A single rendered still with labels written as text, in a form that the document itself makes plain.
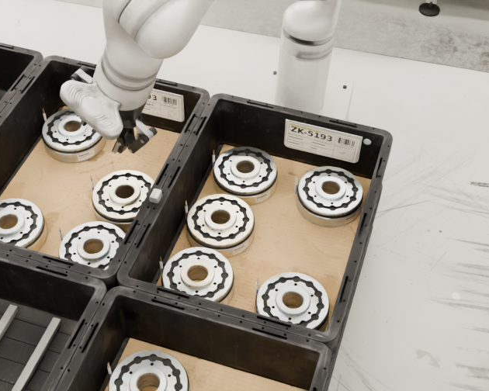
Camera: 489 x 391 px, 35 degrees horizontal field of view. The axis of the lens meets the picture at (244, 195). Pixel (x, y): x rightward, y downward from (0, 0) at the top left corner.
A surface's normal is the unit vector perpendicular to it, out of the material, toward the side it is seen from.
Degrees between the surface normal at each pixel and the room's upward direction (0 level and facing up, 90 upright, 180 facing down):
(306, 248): 0
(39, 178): 0
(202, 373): 0
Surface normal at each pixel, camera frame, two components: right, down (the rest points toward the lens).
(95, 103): 0.38, -0.41
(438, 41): 0.01, -0.66
